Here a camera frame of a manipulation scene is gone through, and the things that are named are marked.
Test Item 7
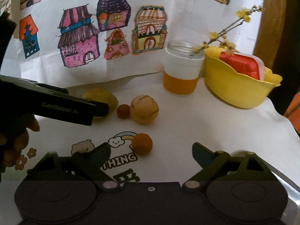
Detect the white printed table cloth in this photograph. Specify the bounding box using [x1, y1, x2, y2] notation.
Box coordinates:
[1, 75, 299, 224]

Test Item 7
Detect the yellow plastic bowl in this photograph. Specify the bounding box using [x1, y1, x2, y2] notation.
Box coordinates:
[204, 47, 281, 109]

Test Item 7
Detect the person's hand on gripper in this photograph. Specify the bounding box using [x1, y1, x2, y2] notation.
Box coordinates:
[1, 114, 40, 174]

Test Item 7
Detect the pale peach round fruit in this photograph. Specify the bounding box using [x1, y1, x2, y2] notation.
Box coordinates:
[130, 95, 159, 125]

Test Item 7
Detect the cartoon children poster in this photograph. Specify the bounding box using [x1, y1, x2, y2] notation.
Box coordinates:
[1, 0, 242, 68]

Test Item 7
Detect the white orange glass jar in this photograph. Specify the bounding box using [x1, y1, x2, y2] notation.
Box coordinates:
[163, 40, 204, 95]

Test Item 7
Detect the red white toy block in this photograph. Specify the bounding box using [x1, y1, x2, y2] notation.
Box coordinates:
[219, 52, 265, 81]

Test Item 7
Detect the brown wooden post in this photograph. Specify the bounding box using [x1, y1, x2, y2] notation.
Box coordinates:
[253, 0, 287, 69]

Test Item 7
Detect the yellow flower twig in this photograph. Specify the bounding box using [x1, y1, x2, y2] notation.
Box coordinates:
[191, 4, 265, 56]

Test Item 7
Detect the orange dress lady poster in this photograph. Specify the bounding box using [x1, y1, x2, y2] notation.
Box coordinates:
[284, 92, 300, 133]

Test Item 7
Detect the yellow green pear fruit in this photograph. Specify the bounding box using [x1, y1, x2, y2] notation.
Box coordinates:
[82, 88, 119, 115]

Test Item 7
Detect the coloured houses drawing paper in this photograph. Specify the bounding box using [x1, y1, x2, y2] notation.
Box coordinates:
[11, 0, 194, 87]

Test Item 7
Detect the small orange red fruit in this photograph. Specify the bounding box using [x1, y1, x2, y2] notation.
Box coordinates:
[131, 133, 153, 155]

